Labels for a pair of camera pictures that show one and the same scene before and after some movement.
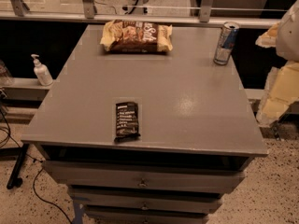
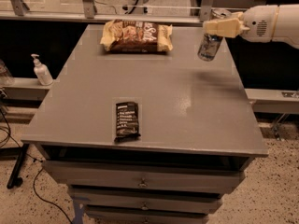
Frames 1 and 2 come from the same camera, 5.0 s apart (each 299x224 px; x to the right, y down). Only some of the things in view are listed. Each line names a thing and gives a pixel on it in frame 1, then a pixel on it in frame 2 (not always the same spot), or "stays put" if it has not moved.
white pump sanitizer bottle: (41, 71) stays put
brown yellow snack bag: (134, 36) stays put
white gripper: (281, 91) to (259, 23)
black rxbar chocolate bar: (126, 120) stays put
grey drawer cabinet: (196, 124) stays put
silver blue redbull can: (226, 42) to (210, 43)
